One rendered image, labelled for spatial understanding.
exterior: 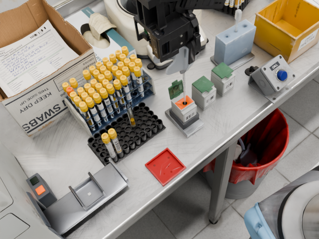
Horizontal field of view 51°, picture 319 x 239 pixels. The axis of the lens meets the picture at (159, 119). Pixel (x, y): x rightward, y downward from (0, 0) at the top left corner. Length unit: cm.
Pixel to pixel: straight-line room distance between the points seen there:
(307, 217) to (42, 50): 79
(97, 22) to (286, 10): 54
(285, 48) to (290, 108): 108
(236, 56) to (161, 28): 43
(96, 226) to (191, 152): 27
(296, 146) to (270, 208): 139
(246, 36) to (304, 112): 115
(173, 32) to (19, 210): 35
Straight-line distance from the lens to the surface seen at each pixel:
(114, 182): 73
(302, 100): 205
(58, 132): 88
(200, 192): 169
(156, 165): 78
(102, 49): 93
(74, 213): 73
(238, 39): 89
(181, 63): 62
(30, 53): 100
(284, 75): 86
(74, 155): 83
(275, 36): 95
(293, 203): 45
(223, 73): 84
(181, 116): 78
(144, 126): 81
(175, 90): 77
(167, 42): 55
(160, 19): 53
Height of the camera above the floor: 158
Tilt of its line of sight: 56 degrees down
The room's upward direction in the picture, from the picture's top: 8 degrees counter-clockwise
